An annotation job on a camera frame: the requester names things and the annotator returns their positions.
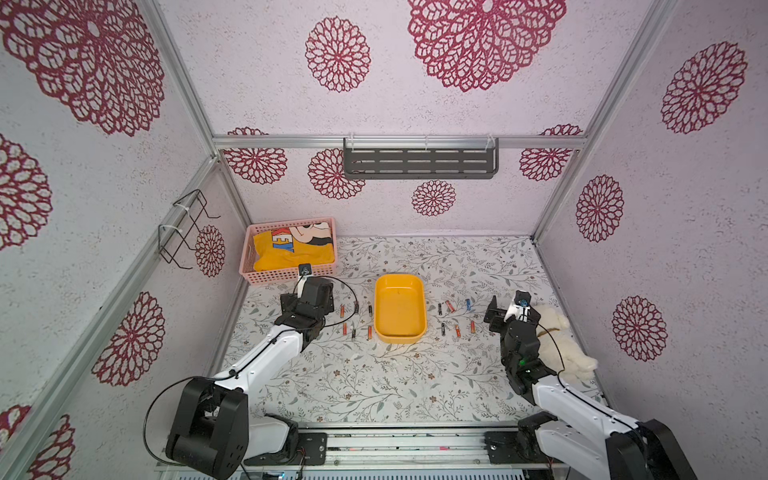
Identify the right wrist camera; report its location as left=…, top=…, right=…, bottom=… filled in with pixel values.
left=505, top=290, right=531, bottom=323

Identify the pink plastic basket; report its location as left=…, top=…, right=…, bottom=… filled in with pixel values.
left=239, top=217, right=338, bottom=286

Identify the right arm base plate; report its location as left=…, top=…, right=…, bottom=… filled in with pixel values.
left=483, top=430, right=561, bottom=465

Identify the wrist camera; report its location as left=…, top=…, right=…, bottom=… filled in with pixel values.
left=298, top=263, right=313, bottom=283
left=505, top=290, right=531, bottom=323

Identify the white plush toy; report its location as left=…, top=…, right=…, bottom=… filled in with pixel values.
left=535, top=305, right=598, bottom=384

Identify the black wire wall rack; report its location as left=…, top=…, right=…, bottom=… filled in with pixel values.
left=156, top=188, right=220, bottom=270

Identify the yellow plastic storage box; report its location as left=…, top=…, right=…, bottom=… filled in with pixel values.
left=373, top=273, right=428, bottom=344

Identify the grey wall shelf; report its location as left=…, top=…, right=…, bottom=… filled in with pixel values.
left=342, top=137, right=499, bottom=180

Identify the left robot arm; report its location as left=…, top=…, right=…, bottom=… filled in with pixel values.
left=164, top=276, right=334, bottom=479

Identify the yellow printed cloth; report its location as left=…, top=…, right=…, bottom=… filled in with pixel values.
left=253, top=221, right=335, bottom=271

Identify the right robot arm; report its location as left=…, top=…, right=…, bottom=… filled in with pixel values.
left=483, top=290, right=697, bottom=479

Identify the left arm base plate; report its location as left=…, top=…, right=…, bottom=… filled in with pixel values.
left=244, top=433, right=328, bottom=467

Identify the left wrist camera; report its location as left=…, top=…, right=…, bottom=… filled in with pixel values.
left=298, top=263, right=313, bottom=283

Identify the aluminium front rail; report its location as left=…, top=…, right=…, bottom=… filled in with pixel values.
left=154, top=425, right=661, bottom=472

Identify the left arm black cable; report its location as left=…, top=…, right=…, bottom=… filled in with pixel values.
left=142, top=274, right=360, bottom=480

